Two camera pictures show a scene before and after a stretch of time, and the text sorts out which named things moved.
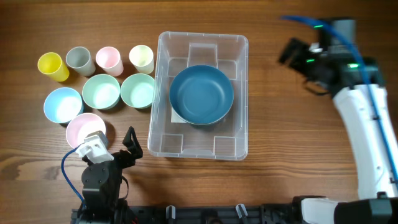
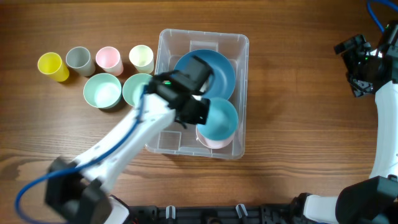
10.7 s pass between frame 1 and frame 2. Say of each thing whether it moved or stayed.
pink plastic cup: stayed
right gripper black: moved
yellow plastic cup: stayed
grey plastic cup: stayed
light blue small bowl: moved
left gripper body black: moved
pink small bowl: moved
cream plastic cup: stayed
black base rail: stayed
